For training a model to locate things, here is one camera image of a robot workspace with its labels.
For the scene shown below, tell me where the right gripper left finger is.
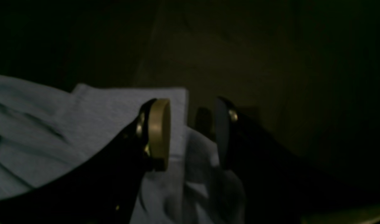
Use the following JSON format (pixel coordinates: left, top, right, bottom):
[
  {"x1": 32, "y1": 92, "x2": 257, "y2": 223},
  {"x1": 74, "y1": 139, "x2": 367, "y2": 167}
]
[{"x1": 0, "y1": 98, "x2": 171, "y2": 224}]

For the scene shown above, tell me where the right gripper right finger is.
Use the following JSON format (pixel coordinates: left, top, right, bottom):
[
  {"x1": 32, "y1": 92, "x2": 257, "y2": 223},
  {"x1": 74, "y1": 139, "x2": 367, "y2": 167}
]
[{"x1": 214, "y1": 97, "x2": 380, "y2": 224}]

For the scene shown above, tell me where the blue-grey t-shirt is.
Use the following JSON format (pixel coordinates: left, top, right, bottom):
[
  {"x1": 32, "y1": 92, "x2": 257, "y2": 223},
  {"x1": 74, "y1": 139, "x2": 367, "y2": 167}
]
[{"x1": 0, "y1": 75, "x2": 245, "y2": 224}]

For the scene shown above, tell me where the black table cloth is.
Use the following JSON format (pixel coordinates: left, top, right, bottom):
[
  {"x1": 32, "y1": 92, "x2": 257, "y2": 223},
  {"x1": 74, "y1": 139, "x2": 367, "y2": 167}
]
[{"x1": 0, "y1": 0, "x2": 380, "y2": 224}]

